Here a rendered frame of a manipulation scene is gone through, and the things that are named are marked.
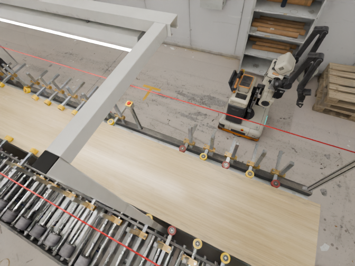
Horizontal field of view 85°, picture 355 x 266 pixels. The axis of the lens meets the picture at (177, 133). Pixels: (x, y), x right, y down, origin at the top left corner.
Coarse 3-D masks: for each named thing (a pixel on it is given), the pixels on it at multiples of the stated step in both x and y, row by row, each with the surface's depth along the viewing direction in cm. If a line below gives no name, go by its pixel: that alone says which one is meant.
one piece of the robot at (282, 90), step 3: (285, 75) 242; (285, 78) 241; (282, 87) 234; (279, 90) 233; (282, 90) 231; (285, 90) 231; (276, 93) 239; (279, 93) 237; (282, 93) 235; (273, 96) 244; (276, 96) 242; (279, 96) 240
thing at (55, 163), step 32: (0, 0) 104; (32, 0) 93; (64, 0) 90; (160, 32) 71; (128, 64) 62; (96, 96) 57; (64, 128) 52; (96, 128) 56; (64, 160) 49; (96, 192) 66
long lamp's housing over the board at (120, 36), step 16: (0, 16) 112; (16, 16) 107; (32, 16) 102; (48, 16) 99; (64, 16) 98; (64, 32) 99; (80, 32) 94; (96, 32) 91; (112, 32) 87; (128, 32) 86; (144, 32) 86; (128, 48) 88
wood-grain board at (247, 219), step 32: (0, 96) 290; (0, 128) 258; (32, 128) 253; (96, 160) 221; (128, 160) 217; (160, 160) 214; (192, 160) 211; (128, 192) 199; (160, 192) 196; (192, 192) 193; (224, 192) 191; (256, 192) 188; (192, 224) 179; (224, 224) 176; (256, 224) 174; (288, 224) 172; (256, 256) 162; (288, 256) 160
